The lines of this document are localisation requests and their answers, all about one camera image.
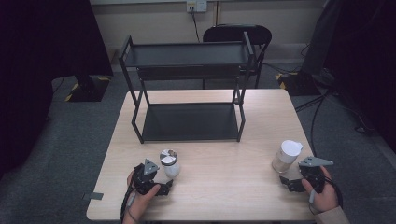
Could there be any person's right hand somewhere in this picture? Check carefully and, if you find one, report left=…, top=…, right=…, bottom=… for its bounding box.
left=301, top=165, right=340, bottom=215

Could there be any white wall outlet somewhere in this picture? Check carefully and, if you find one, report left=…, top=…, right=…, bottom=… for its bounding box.
left=186, top=0, right=208, bottom=14

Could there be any dark tape strip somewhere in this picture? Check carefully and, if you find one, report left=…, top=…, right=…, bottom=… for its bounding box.
left=81, top=191, right=105, bottom=202

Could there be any person's left hand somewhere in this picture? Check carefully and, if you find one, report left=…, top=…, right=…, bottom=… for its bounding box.
left=122, top=170, right=162, bottom=219

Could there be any white jar with silver lid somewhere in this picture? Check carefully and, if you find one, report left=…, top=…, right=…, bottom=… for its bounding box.
left=159, top=148, right=181, bottom=179

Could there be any grey upright panel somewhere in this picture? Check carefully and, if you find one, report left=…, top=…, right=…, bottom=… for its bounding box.
left=300, top=0, right=336, bottom=77

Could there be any black stand base yellow tape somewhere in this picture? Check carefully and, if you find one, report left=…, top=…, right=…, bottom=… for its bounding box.
left=64, top=74, right=112, bottom=104
left=275, top=71, right=322, bottom=97

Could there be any black floor cable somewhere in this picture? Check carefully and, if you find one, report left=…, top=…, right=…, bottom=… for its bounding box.
left=293, top=93, right=328, bottom=114

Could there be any black metal two-tier rack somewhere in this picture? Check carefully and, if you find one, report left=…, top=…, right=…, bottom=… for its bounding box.
left=118, top=31, right=260, bottom=145

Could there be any dark curtain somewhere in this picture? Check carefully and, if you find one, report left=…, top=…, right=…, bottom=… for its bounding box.
left=323, top=0, right=396, bottom=154
left=0, top=0, right=114, bottom=182

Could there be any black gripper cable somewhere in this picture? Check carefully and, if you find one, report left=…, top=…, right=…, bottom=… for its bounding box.
left=120, top=186, right=136, bottom=224
left=323, top=176, right=344, bottom=209

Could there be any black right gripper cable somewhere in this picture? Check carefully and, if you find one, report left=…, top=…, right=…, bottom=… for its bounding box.
left=323, top=176, right=344, bottom=209

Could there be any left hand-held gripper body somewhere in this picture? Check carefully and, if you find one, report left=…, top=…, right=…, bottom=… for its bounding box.
left=132, top=158, right=163, bottom=196

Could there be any black chair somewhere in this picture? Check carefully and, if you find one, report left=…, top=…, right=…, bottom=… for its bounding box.
left=202, top=23, right=273, bottom=90

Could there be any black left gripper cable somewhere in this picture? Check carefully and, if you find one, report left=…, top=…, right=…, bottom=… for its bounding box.
left=120, top=186, right=136, bottom=224

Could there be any white plastic cup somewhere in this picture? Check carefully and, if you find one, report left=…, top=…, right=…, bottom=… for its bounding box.
left=271, top=139, right=304, bottom=175

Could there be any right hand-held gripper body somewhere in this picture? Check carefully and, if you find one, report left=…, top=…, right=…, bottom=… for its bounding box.
left=297, top=156, right=334, bottom=193

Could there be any black outlet cable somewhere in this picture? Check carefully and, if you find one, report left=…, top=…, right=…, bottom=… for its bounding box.
left=190, top=7, right=201, bottom=44

